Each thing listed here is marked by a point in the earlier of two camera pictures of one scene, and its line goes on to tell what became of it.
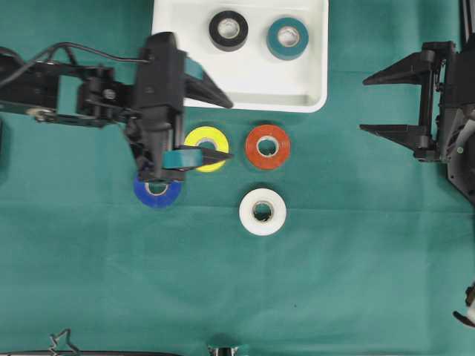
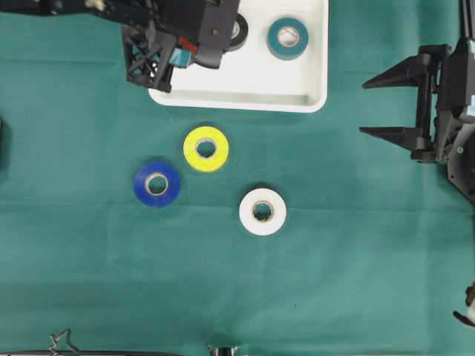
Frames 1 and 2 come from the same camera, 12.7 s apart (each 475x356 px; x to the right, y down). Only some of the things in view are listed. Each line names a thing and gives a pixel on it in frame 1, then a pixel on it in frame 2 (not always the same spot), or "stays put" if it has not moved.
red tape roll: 268,146 -> 185,41
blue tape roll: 172,192 stays put
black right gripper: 453,87 stays put
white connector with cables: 470,299 stays put
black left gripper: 155,133 -> 148,35
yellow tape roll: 199,134 stays put
